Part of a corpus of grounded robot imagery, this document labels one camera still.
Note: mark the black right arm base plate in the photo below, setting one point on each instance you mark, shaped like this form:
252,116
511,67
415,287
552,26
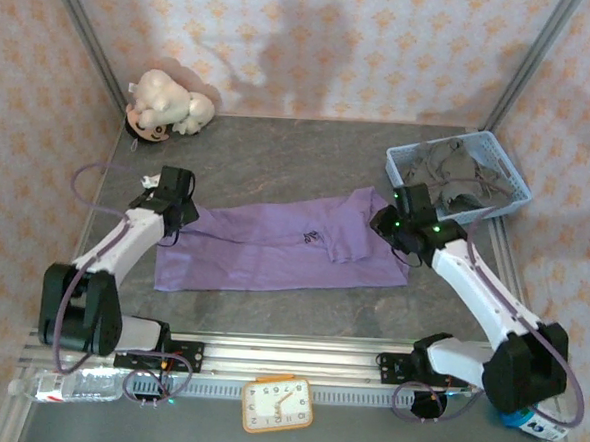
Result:
391,367

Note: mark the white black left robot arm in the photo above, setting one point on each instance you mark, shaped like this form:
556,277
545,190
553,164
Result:
123,240

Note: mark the white plush doll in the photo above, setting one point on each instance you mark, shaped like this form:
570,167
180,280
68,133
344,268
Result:
167,100

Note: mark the grey garment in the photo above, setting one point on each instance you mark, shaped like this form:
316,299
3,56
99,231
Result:
458,166

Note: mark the light blue plastic basket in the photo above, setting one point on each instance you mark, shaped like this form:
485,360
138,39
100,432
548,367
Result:
509,159

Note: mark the clear plastic water bottle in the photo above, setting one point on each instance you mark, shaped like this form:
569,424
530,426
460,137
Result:
79,383

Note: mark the orange white alarm clock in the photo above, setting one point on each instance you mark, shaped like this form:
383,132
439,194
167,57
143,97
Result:
276,405

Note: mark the aluminium table side rail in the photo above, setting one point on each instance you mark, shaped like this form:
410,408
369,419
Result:
110,149
510,266

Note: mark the aluminium frame post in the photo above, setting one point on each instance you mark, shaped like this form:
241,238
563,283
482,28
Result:
86,33
530,65

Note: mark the aluminium front rail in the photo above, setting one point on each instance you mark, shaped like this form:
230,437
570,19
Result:
286,361

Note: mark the white cup with blue lid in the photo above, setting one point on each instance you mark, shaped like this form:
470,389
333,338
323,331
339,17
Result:
543,429

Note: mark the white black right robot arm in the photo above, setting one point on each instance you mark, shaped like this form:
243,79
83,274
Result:
476,292

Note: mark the purple t-shirt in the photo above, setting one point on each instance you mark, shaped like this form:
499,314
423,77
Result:
272,260

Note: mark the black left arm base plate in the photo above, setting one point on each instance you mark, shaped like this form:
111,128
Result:
191,355

